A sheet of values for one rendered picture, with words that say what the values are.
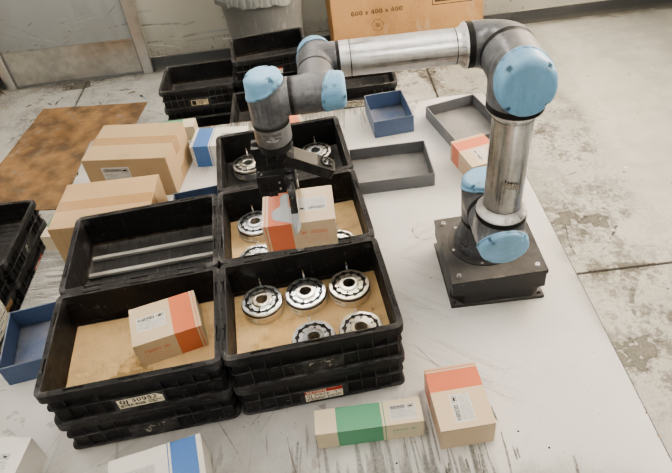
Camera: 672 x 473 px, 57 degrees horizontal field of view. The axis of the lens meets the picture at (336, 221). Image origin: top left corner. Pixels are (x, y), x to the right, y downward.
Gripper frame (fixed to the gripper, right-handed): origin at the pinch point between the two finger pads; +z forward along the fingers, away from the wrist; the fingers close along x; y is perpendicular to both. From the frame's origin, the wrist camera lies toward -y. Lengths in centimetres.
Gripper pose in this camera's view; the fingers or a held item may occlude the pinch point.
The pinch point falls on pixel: (299, 213)
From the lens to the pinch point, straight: 139.1
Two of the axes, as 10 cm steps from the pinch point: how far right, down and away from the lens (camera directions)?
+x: 0.7, 6.5, -7.5
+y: -9.9, 1.3, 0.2
